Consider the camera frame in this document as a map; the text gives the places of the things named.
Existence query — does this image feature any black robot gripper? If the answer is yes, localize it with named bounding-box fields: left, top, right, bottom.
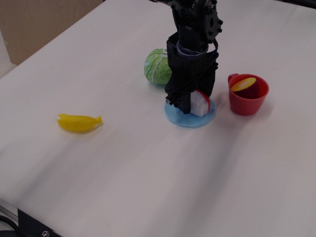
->
left=165, top=33, right=219, bottom=114

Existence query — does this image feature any aluminium table frame rail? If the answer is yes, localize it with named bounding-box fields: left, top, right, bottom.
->
left=0, top=198, right=18, bottom=231

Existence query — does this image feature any black corner bracket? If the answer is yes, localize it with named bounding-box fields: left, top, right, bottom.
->
left=18, top=209, right=61, bottom=237

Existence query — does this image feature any yellow toy banana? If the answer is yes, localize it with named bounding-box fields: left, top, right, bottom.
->
left=57, top=114, right=102, bottom=132

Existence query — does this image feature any brown cardboard box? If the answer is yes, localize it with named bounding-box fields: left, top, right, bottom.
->
left=0, top=0, right=103, bottom=65

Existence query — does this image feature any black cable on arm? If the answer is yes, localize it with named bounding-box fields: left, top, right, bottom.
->
left=209, top=39, right=220, bottom=54

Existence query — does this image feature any green toy cabbage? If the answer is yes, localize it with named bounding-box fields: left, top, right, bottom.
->
left=144, top=48, right=172, bottom=85

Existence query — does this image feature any purple and yellow toy fruit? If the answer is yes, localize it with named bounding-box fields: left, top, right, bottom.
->
left=231, top=77, right=259, bottom=99

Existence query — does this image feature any light blue toy plate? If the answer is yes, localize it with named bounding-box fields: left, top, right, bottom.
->
left=164, top=99, right=215, bottom=128

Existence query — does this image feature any red toy cup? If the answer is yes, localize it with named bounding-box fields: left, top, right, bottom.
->
left=228, top=74, right=269, bottom=116

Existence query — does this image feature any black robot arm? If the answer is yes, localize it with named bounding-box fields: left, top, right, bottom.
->
left=162, top=0, right=223, bottom=114

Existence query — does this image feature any white and red toy sushi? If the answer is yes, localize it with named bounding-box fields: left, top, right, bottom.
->
left=190, top=89, right=210, bottom=117

